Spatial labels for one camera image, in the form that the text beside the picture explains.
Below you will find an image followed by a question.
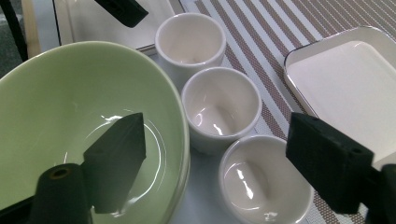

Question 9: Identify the white cup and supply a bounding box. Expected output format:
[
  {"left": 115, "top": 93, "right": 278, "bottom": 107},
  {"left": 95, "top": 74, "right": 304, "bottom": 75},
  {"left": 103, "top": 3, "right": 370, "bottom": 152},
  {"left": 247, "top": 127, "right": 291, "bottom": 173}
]
[
  {"left": 180, "top": 66, "right": 263, "bottom": 156},
  {"left": 154, "top": 12, "right": 227, "bottom": 91},
  {"left": 218, "top": 134, "right": 316, "bottom": 224}
]

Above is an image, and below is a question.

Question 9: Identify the striped placemat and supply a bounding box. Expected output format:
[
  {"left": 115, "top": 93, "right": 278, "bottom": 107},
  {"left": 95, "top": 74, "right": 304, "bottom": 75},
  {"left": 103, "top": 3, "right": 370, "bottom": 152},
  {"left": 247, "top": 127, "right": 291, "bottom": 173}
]
[{"left": 178, "top": 0, "right": 396, "bottom": 224}]

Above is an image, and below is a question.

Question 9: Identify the light blue table cover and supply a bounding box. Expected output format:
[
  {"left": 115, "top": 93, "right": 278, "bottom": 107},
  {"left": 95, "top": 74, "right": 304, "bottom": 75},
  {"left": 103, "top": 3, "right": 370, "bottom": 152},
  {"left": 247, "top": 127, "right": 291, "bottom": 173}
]
[{"left": 32, "top": 0, "right": 237, "bottom": 224}]

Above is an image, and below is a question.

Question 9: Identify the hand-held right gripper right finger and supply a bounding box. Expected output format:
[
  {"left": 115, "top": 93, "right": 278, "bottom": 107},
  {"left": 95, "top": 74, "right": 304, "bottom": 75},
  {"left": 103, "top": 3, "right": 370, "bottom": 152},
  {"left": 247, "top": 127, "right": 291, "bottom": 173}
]
[{"left": 285, "top": 111, "right": 375, "bottom": 216}]

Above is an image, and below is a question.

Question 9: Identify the green bowl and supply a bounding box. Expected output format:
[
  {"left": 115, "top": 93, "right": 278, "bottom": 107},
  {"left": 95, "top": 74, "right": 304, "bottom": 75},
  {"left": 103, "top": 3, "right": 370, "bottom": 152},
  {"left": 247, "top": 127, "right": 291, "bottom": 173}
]
[{"left": 0, "top": 40, "right": 191, "bottom": 224}]

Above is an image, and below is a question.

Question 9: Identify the white square plate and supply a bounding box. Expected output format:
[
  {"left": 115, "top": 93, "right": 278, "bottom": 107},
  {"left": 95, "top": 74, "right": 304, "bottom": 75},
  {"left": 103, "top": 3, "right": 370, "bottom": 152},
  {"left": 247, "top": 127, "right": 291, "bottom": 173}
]
[
  {"left": 283, "top": 25, "right": 396, "bottom": 171},
  {"left": 52, "top": 0, "right": 177, "bottom": 57}
]

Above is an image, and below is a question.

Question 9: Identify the left hand-held gripper cable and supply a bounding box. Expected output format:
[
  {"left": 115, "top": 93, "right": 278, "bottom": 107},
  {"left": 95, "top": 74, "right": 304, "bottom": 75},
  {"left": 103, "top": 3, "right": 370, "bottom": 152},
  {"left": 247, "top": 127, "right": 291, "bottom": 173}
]
[{"left": 0, "top": 0, "right": 29, "bottom": 62}]

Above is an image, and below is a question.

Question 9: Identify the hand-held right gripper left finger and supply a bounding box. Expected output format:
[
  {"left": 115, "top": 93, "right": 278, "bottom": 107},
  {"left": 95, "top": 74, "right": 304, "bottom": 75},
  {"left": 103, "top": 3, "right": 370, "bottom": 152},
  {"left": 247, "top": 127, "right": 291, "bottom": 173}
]
[{"left": 82, "top": 112, "right": 148, "bottom": 216}]

